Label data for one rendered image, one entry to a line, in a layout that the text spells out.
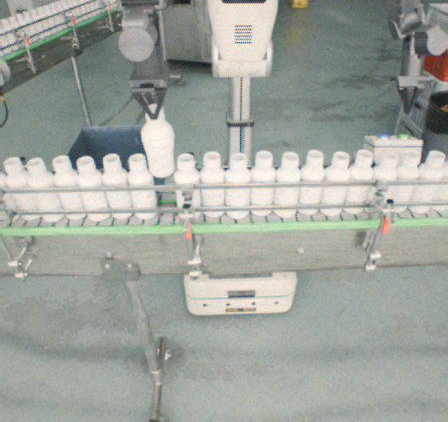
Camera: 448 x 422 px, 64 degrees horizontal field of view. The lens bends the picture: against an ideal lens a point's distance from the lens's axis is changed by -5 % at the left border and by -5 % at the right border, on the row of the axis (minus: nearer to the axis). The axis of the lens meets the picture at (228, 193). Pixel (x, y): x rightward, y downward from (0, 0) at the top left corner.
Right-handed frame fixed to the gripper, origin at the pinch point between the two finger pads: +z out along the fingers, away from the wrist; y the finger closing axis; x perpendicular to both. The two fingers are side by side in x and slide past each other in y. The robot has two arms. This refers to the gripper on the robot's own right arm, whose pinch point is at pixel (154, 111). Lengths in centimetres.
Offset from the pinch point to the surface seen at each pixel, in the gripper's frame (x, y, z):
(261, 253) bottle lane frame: 23.8, 6.5, 37.7
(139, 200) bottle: -5.8, 3.4, 21.3
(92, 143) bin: -37, -55, 41
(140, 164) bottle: -4.4, 1.9, 12.0
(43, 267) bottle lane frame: -35, 7, 42
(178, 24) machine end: -29, -377, 80
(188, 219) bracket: 6.4, 12.1, 19.6
